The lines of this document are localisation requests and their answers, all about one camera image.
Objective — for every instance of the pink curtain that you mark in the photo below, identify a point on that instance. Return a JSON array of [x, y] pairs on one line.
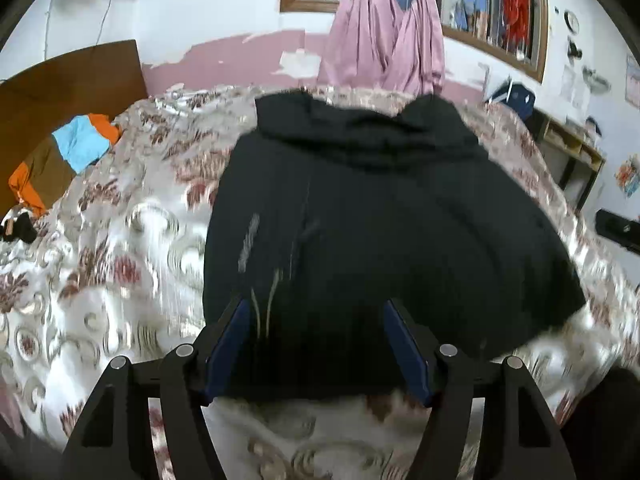
[[360, 35], [422, 45]]

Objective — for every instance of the colourful wall poster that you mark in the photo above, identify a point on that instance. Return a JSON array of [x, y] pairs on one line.
[[629, 177]]

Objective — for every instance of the red hanging cloth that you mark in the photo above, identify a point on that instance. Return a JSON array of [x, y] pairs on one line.
[[515, 10]]

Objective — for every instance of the floral satin bedspread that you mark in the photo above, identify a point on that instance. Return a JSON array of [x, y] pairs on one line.
[[100, 260]]

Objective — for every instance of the round wall plate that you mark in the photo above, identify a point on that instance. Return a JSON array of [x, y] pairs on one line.
[[572, 21]]

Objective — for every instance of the white wall paper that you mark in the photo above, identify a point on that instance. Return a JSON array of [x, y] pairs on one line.
[[575, 87]]

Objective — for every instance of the black jacket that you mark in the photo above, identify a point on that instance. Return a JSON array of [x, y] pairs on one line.
[[375, 220]]

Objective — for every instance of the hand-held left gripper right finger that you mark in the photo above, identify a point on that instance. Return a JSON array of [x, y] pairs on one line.
[[407, 350]]

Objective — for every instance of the orange blue brown cloth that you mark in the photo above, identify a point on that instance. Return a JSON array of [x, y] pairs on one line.
[[80, 142]]

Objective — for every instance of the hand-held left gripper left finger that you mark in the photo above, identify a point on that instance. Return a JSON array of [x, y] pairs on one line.
[[227, 345]]

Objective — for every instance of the dark cloth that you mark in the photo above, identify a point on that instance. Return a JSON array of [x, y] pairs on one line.
[[605, 420]]

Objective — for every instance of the wooden shelf desk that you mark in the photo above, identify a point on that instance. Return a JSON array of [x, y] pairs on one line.
[[580, 142]]

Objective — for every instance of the black box device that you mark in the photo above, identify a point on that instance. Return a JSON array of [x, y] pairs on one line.
[[617, 230]]

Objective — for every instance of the brown wooden headboard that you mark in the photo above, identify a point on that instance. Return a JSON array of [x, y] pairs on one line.
[[65, 85]]

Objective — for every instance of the small black cloth bundle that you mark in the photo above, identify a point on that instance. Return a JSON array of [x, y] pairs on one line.
[[20, 230]]

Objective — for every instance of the wooden window frame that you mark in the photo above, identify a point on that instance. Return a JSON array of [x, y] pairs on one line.
[[310, 7]]

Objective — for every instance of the dark blue backpack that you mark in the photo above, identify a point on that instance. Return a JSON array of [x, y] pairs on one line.
[[520, 100]]

